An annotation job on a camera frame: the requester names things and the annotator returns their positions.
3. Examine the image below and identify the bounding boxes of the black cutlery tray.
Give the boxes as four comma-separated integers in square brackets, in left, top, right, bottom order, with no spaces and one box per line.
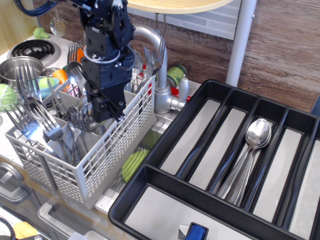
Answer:
[108,80,320,240]

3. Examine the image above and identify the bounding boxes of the orange toy carrot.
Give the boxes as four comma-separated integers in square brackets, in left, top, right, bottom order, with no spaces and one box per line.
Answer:
[52,69,68,85]

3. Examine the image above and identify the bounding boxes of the steel pot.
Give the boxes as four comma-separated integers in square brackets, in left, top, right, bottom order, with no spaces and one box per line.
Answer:
[0,56,50,89]

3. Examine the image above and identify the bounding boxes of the hanging skimmer ladle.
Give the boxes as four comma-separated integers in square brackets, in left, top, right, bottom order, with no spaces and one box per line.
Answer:
[49,7,66,38]

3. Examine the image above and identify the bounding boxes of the round wooden shelf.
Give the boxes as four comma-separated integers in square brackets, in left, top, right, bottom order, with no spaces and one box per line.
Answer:
[128,0,233,14]

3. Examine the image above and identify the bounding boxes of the steel spoon in basket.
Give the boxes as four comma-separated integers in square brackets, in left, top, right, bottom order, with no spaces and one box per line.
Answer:
[66,61,86,88]

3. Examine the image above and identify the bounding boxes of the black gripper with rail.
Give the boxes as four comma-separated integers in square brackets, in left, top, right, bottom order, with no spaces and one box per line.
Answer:
[81,51,135,123]

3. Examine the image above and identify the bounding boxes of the green toy broccoli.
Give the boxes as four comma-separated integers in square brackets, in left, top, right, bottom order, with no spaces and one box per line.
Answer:
[33,27,50,40]

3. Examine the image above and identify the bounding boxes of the green striped toy vegetable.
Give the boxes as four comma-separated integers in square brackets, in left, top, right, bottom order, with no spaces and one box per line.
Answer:
[121,150,150,183]

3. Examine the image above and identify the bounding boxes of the blue object at bottom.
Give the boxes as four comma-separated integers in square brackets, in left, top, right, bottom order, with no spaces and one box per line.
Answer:
[177,222,209,240]

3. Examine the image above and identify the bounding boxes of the black stove burner coil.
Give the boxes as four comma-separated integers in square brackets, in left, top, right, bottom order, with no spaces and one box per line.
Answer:
[10,39,56,60]

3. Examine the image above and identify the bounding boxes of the steel forks at faucet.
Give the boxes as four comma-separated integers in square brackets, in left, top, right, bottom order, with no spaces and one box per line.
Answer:
[143,37,166,77]

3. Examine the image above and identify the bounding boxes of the yellow toy at bottom left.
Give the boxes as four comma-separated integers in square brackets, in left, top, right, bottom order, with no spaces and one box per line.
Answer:
[13,222,38,240]

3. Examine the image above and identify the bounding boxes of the steel fork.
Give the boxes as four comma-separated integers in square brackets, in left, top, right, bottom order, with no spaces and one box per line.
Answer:
[15,62,42,101]
[5,104,51,150]
[23,96,72,164]

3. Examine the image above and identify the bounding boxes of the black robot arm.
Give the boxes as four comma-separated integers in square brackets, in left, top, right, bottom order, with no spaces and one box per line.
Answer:
[72,0,135,123]

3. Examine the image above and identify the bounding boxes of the stack of steel spoons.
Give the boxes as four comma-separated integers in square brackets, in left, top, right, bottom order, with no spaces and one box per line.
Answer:
[216,118,272,206]

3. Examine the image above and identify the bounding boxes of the steel fork far left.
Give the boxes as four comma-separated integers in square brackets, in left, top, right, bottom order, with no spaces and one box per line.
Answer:
[15,62,42,101]

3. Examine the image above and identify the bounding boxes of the green ball in bowl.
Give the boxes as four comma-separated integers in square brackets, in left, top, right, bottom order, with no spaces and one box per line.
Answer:
[38,77,60,90]

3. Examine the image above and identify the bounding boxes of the silver toy faucet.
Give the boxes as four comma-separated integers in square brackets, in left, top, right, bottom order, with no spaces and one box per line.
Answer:
[134,24,190,114]

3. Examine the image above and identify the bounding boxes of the green toy cabbage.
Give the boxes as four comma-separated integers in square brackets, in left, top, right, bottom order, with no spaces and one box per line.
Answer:
[0,83,18,111]

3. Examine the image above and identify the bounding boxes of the steel fork front middle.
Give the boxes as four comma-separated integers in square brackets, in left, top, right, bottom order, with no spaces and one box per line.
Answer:
[23,96,72,164]

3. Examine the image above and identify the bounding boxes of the grey plastic cutlery basket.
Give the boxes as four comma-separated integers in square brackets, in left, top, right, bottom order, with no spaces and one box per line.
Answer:
[5,77,156,210]

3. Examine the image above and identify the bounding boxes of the green toy can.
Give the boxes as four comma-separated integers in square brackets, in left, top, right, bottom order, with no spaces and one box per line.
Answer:
[166,63,188,88]

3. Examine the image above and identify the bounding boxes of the big steel spoon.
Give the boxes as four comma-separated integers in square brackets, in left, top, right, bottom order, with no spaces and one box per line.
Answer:
[66,102,107,136]

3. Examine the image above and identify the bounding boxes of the steel fork front left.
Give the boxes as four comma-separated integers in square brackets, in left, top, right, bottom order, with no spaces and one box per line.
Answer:
[5,104,51,150]

